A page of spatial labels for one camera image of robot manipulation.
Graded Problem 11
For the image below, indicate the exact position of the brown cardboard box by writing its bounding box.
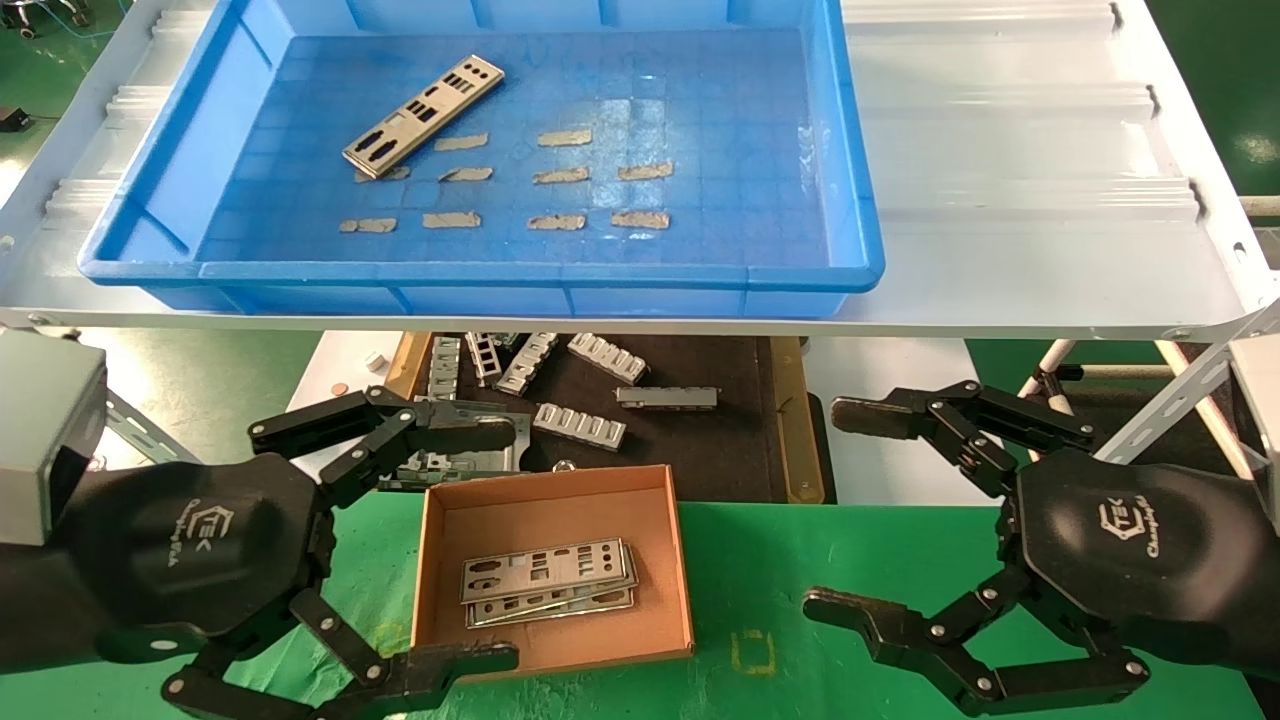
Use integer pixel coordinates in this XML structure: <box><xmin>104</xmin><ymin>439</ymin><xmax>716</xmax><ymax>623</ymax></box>
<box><xmin>410</xmin><ymin>463</ymin><xmax>696</xmax><ymax>683</ymax></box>

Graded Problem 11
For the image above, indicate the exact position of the dark tray with wooden frame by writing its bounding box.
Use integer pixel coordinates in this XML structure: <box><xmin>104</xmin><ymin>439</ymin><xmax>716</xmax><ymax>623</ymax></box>
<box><xmin>385</xmin><ymin>333</ymin><xmax>827</xmax><ymax>506</ymax></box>

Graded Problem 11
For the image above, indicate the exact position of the ribbed grey metal bracket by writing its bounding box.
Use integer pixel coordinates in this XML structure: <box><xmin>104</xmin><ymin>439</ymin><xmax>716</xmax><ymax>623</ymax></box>
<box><xmin>532</xmin><ymin>403</ymin><xmax>628</xmax><ymax>451</ymax></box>
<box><xmin>567</xmin><ymin>333</ymin><xmax>649</xmax><ymax>386</ymax></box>

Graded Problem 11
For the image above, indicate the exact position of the plain grey metal bar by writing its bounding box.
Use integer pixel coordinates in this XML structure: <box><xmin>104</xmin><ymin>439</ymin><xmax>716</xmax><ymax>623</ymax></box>
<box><xmin>615</xmin><ymin>386</ymin><xmax>720</xmax><ymax>410</ymax></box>

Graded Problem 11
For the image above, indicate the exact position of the white metal shelf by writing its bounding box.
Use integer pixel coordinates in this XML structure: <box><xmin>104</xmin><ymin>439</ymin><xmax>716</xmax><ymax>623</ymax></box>
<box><xmin>0</xmin><ymin>0</ymin><xmax>1280</xmax><ymax>346</ymax></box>

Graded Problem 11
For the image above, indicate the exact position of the white pipe rack frame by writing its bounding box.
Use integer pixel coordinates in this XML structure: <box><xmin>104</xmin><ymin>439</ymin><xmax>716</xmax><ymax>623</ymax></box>
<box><xmin>1010</xmin><ymin>338</ymin><xmax>1256</xmax><ymax>481</ymax></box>

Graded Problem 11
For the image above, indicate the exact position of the green table cloth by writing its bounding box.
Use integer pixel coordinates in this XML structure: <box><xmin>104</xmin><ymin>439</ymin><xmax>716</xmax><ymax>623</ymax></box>
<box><xmin>0</xmin><ymin>485</ymin><xmax>1271</xmax><ymax>720</ymax></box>

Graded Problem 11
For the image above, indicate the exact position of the perforated white shelf brace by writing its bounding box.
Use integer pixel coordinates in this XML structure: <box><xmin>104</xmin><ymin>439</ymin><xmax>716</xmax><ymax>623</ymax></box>
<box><xmin>100</xmin><ymin>388</ymin><xmax>201</xmax><ymax>467</ymax></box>
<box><xmin>1095</xmin><ymin>300</ymin><xmax>1280</xmax><ymax>463</ymax></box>

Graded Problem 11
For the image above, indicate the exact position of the blue plastic tray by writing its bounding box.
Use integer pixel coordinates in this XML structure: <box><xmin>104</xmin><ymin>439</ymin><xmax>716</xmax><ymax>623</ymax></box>
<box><xmin>77</xmin><ymin>0</ymin><xmax>886</xmax><ymax>319</ymax></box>

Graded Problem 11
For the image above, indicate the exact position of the grey slotted metal bracket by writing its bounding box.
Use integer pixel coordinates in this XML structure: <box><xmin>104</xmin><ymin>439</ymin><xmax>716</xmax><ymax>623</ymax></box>
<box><xmin>496</xmin><ymin>333</ymin><xmax>559</xmax><ymax>397</ymax></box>
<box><xmin>428</xmin><ymin>336</ymin><xmax>462</xmax><ymax>401</ymax></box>
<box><xmin>465</xmin><ymin>333</ymin><xmax>504</xmax><ymax>389</ymax></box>

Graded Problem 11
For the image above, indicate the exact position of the black office chair base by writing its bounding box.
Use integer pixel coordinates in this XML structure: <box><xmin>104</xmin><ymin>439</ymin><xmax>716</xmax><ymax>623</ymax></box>
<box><xmin>0</xmin><ymin>0</ymin><xmax>93</xmax><ymax>39</ymax></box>

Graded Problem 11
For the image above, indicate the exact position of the large grey metal plate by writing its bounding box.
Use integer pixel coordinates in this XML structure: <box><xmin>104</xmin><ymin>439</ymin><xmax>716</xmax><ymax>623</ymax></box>
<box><xmin>380</xmin><ymin>398</ymin><xmax>532</xmax><ymax>491</ymax></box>

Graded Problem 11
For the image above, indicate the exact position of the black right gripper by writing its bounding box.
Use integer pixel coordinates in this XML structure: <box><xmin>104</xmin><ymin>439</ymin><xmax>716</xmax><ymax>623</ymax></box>
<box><xmin>803</xmin><ymin>380</ymin><xmax>1280</xmax><ymax>717</ymax></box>

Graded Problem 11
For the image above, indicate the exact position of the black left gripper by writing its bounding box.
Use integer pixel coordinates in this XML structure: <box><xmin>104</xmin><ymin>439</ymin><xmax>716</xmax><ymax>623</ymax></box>
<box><xmin>55</xmin><ymin>385</ymin><xmax>521</xmax><ymax>720</ymax></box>

